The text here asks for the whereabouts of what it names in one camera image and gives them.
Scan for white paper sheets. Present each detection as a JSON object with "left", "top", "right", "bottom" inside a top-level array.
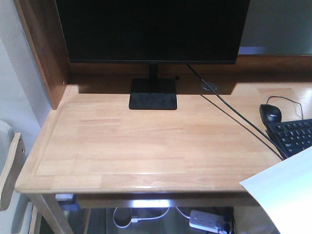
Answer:
[{"left": 240, "top": 148, "right": 312, "bottom": 234}]

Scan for wooden desk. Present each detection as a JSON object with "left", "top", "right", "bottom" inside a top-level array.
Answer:
[{"left": 15, "top": 0, "right": 312, "bottom": 234}]

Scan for black computer monitor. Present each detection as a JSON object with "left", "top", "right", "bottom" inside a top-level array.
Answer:
[{"left": 56, "top": 0, "right": 250, "bottom": 110}]

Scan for black computer mouse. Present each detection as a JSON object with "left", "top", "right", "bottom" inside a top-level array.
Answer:
[{"left": 259, "top": 104, "right": 282, "bottom": 124}]

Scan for white power strip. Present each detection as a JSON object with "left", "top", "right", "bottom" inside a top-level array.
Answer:
[{"left": 189, "top": 210, "right": 231, "bottom": 234}]

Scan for black keyboard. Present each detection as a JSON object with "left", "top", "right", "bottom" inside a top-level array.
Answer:
[{"left": 266, "top": 119, "right": 312, "bottom": 159}]

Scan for wooden chair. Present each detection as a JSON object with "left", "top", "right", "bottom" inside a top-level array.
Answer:
[{"left": 0, "top": 120, "right": 41, "bottom": 234}]

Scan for black monitor cable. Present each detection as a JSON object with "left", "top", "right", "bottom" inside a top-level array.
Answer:
[{"left": 186, "top": 63, "right": 286, "bottom": 160}]

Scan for grey desk cable grommet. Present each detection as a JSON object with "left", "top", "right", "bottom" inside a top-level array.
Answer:
[{"left": 200, "top": 82, "right": 218, "bottom": 92}]

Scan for white charger cable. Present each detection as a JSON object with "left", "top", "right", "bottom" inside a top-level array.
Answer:
[{"left": 113, "top": 206, "right": 191, "bottom": 229}]

